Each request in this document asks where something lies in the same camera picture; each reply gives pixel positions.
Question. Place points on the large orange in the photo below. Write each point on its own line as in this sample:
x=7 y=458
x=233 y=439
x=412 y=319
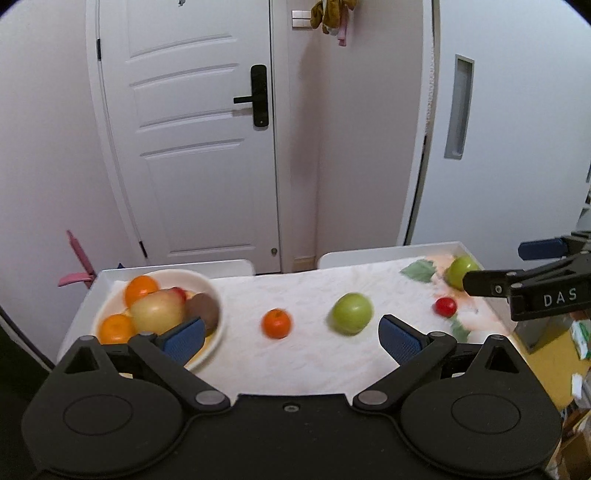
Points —
x=138 y=288
x=116 y=329

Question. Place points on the floral tablecloth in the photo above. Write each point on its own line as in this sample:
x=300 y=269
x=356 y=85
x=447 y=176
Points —
x=303 y=333

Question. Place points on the white wall switch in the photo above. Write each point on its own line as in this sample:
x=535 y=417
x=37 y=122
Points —
x=301 y=19

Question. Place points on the white tray right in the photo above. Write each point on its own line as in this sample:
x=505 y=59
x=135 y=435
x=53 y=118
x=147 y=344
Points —
x=376 y=255

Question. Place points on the white door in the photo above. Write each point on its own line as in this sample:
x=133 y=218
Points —
x=197 y=178

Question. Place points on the large green apple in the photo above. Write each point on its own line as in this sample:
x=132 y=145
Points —
x=351 y=313

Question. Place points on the small green apple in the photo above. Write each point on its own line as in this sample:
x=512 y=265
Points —
x=455 y=273

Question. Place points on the yellow apple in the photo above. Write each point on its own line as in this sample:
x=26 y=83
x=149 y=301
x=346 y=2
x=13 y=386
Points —
x=157 y=312

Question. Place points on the small tangerine with stem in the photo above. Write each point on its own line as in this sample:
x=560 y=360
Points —
x=277 y=324

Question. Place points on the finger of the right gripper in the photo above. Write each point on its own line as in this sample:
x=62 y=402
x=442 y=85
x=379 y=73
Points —
x=543 y=249
x=502 y=283

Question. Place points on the brown kiwi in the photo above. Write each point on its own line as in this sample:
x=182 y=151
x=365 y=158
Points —
x=205 y=308

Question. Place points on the black door handle lock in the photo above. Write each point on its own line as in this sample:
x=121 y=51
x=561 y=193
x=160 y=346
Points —
x=258 y=97

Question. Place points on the red cherry tomato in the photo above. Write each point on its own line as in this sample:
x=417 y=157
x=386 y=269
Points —
x=446 y=307
x=180 y=293

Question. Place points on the hanging cloth items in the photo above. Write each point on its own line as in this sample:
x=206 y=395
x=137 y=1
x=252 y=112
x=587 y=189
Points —
x=332 y=16

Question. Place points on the white duck pattern bowl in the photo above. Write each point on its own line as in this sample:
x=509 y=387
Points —
x=210 y=342

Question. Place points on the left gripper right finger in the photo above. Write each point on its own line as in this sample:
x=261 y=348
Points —
x=416 y=353

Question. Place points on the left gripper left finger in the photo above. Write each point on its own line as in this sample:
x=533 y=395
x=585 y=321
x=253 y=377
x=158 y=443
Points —
x=166 y=356

